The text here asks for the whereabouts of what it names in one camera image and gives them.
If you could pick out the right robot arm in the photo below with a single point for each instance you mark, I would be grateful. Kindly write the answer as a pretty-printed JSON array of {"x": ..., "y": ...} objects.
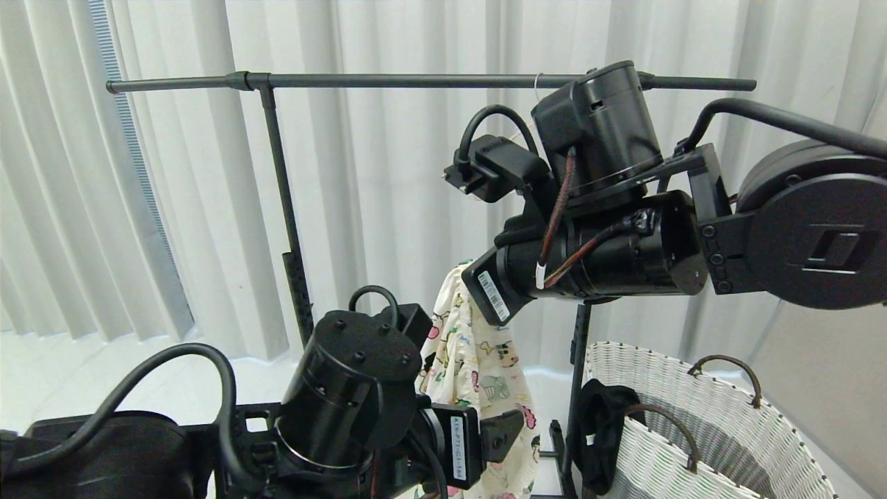
[{"x": 811, "y": 235}]

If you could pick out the black clothes rack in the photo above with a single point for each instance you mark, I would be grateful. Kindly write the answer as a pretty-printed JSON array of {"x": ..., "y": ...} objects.
[{"x": 388, "y": 81}]

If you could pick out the pink clothes hanger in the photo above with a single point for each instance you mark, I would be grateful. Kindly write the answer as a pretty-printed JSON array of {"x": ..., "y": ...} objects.
[{"x": 540, "y": 86}]

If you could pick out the white laundry basket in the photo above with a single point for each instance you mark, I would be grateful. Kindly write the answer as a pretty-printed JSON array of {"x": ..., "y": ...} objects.
[{"x": 693, "y": 402}]

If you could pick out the black garment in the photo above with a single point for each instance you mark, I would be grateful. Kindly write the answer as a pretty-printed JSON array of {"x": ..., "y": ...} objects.
[{"x": 603, "y": 430}]

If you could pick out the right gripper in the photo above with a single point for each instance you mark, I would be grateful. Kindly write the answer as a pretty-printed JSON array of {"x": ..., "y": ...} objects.
[{"x": 624, "y": 256}]

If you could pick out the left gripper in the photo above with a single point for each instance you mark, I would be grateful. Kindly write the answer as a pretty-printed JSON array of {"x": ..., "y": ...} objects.
[{"x": 471, "y": 443}]

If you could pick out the cream printed garment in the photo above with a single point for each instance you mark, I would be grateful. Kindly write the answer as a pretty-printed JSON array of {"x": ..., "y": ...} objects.
[{"x": 478, "y": 353}]

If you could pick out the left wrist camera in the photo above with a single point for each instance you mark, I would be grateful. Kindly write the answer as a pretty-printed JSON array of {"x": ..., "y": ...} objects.
[{"x": 414, "y": 322}]

